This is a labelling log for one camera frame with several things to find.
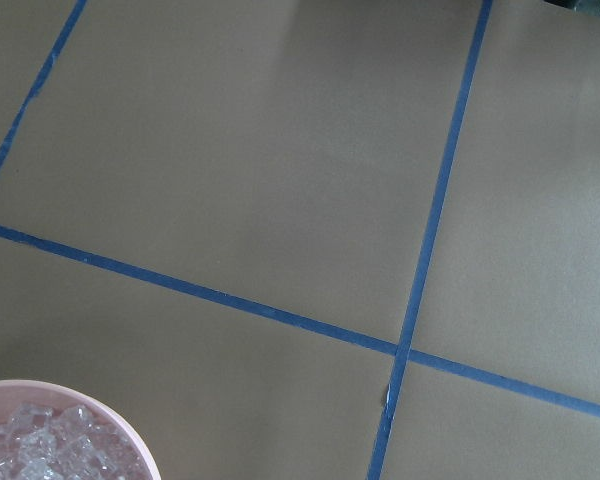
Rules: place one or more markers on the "pink ice bowl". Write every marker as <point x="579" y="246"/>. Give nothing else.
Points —
<point x="13" y="392"/>

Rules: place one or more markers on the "heap of ice cubes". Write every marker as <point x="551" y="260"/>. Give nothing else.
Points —
<point x="39" y="442"/>

